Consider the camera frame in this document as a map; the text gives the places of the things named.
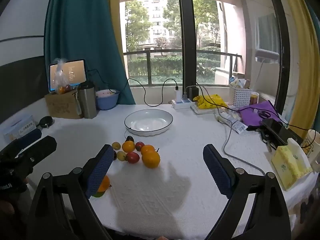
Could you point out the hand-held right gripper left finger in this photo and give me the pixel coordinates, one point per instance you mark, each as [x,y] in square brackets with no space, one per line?
[100,170]

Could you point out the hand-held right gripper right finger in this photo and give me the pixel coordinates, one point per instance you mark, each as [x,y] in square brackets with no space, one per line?
[216,170]

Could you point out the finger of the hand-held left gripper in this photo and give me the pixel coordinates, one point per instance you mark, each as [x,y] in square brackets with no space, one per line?
[42,145]
[30,136]

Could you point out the orange with green leaf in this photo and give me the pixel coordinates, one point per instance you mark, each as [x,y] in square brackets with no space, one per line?
[105,183]

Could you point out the small yellow-green fruit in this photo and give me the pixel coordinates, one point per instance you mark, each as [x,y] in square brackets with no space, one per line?
[116,145]
[121,155]

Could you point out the red tomato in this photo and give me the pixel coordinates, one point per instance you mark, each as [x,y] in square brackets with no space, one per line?
[132,157]
[139,145]

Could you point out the dark purple plum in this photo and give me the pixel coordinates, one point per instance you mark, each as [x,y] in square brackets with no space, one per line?
[115,155]
[130,138]

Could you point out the large orange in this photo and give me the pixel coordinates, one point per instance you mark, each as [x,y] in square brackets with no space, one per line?
[151,159]

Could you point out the white plate with dark rim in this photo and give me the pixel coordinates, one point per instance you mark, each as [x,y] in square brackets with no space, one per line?
[150,123]

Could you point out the blue and white tissue box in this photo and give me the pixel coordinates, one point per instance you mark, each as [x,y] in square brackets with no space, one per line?
[17,127]

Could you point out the black round object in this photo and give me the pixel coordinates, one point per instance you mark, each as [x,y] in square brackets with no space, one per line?
[46,121]

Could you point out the brown cardboard box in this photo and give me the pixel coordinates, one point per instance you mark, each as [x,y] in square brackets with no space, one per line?
[60,105]

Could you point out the white tube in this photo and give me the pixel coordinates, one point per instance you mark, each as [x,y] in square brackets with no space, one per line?
[235,124]

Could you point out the bunch of keys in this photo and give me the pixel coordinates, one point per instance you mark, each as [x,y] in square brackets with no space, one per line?
[267,140]

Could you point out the folded white cloth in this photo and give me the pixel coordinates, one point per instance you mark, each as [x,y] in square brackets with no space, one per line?
[200,110]

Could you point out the stainless steel thermos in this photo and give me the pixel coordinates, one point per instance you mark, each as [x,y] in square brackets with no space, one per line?
[87,102]

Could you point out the purple cloth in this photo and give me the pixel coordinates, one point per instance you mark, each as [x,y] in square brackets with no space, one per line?
[250,117]

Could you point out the clear plastic bag of fruit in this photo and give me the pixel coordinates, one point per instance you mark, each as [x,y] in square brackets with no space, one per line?
[61,80]

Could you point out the yellow plastic bag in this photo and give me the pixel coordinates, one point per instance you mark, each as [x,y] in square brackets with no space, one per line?
[212,102]

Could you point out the blue bowl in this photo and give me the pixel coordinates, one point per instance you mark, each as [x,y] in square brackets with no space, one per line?
[106,102]

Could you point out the yellow tissue pack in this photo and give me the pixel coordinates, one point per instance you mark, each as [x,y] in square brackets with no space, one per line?
[287,165]

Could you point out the white power strip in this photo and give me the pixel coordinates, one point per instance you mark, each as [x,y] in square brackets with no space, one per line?
[180,104]

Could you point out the white perforated basket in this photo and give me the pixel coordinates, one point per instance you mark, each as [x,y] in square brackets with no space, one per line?
[241,96]

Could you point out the tablet with lit screen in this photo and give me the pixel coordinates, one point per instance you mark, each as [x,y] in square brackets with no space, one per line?
[75,72]

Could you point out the black charger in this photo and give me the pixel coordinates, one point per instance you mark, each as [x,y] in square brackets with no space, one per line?
[193,93]

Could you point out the brown jar with yellow lid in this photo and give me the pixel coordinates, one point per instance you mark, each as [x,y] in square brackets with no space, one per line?
[254,98]

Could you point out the white charger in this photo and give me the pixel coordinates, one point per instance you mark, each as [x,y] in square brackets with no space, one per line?
[177,96]

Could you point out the cartoon print cup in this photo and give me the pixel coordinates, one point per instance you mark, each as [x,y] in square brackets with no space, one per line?
[311,145]

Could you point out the metal balcony railing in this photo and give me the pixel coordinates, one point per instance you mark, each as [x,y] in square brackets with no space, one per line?
[150,67]

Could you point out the teal curtain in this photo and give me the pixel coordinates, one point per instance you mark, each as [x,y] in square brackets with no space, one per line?
[82,30]

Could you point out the yellow curtain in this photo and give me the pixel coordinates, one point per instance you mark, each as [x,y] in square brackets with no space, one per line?
[302,55]
[113,17]

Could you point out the black window frame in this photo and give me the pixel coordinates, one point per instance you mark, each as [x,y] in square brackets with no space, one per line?
[186,42]

